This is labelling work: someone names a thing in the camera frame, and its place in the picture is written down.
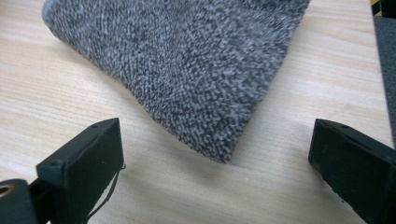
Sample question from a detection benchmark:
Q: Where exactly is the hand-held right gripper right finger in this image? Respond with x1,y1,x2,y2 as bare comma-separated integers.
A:
307,118,396,224

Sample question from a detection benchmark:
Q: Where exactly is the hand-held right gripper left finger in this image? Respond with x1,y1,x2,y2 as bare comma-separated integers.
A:
35,117,125,224

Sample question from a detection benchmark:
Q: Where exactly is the grey towel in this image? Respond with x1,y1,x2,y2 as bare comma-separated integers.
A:
41,0,312,164

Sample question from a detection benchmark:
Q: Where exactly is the black yellow striped stand base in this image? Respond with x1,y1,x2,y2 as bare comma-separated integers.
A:
369,0,396,19

